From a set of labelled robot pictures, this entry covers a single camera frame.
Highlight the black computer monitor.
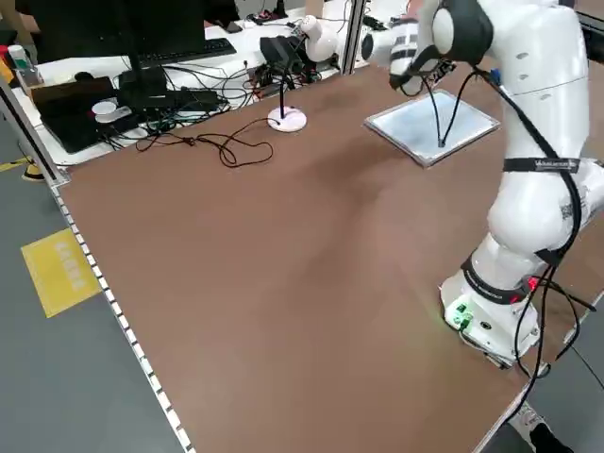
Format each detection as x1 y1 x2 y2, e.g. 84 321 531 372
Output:
27 0 208 86

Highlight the aluminium frame post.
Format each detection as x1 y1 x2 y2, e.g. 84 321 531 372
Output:
338 0 368 76

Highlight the black keyboard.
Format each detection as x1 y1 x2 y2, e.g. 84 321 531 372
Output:
135 37 238 66

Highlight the white desk lamp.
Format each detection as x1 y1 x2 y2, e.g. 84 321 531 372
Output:
266 13 340 134

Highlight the thin dark lamp cable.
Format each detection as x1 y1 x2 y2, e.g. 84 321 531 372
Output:
135 117 284 167

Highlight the person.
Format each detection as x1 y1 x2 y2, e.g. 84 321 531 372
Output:
516 404 575 453

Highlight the small white bowl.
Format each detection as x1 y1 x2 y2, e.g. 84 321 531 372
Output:
91 100 120 120

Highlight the black electronics box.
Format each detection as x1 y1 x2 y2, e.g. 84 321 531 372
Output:
259 36 304 73

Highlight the silver framed whiteboard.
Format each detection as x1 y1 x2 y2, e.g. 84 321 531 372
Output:
363 88 501 169

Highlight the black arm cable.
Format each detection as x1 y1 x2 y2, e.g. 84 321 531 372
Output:
422 65 598 379

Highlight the yellow floor sign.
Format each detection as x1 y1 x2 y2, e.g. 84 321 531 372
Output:
20 227 104 319

